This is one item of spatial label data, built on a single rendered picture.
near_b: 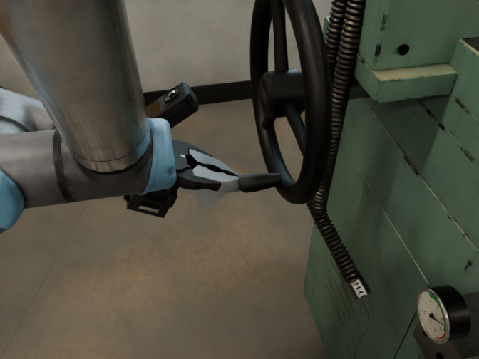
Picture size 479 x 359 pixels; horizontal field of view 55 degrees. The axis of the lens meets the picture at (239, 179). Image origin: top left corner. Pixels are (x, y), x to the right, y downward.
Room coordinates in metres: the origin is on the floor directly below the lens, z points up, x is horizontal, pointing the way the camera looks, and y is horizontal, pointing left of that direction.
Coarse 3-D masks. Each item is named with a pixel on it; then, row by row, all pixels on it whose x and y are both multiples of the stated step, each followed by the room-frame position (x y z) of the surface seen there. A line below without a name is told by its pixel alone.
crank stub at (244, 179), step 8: (248, 176) 0.46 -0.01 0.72; (256, 176) 0.46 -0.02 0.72; (264, 176) 0.46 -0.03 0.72; (272, 176) 0.46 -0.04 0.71; (280, 176) 0.46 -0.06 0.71; (240, 184) 0.45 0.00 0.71; (248, 184) 0.44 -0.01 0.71; (256, 184) 0.45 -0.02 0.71; (264, 184) 0.45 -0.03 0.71; (272, 184) 0.45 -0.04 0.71; (280, 184) 0.46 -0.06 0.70
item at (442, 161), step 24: (384, 120) 0.58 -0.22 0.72; (408, 120) 0.52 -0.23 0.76; (432, 120) 0.48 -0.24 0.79; (408, 144) 0.51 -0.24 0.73; (432, 144) 0.46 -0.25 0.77; (456, 144) 0.42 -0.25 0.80; (432, 168) 0.45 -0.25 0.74; (456, 168) 0.41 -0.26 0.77; (456, 192) 0.40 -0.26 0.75; (456, 216) 0.38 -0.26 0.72
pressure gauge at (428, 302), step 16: (432, 288) 0.30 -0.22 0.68; (448, 288) 0.30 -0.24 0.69; (416, 304) 0.31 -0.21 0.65; (432, 304) 0.29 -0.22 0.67; (448, 304) 0.28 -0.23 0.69; (464, 304) 0.28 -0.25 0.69; (432, 320) 0.28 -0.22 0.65; (448, 320) 0.26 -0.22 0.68; (464, 320) 0.26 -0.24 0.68; (432, 336) 0.27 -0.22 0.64; (448, 336) 0.25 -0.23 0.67; (464, 336) 0.26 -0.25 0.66
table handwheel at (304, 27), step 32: (256, 0) 0.61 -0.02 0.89; (288, 0) 0.48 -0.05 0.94; (256, 32) 0.62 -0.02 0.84; (320, 32) 0.44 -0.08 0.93; (256, 64) 0.63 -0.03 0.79; (288, 64) 0.53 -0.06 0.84; (320, 64) 0.41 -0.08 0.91; (256, 96) 0.61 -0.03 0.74; (288, 96) 0.49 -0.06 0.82; (320, 96) 0.39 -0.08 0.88; (352, 96) 0.51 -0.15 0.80; (320, 128) 0.38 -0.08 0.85; (320, 160) 0.37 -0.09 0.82; (288, 192) 0.42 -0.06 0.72
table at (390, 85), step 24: (456, 48) 0.48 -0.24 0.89; (360, 72) 0.49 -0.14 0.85; (384, 72) 0.46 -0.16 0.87; (408, 72) 0.46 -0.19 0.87; (432, 72) 0.46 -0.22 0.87; (456, 72) 0.46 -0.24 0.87; (384, 96) 0.44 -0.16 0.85; (408, 96) 0.45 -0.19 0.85; (432, 96) 0.46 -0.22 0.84; (456, 96) 0.45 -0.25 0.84
